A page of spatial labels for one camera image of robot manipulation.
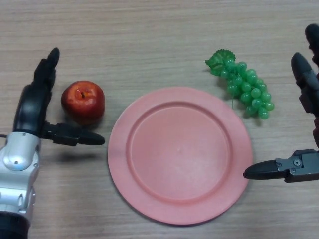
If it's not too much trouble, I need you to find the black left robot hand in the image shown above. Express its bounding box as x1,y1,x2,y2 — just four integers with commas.
12,47,106,147

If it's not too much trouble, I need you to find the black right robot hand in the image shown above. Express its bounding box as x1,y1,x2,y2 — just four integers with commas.
243,23,319,184

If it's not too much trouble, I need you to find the red apple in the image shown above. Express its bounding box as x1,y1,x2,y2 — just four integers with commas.
61,80,106,126

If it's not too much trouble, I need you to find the pink round plate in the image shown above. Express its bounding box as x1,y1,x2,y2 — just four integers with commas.
107,86,254,226

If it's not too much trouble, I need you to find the green grape bunch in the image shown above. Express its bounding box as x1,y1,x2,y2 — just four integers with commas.
204,49,275,120

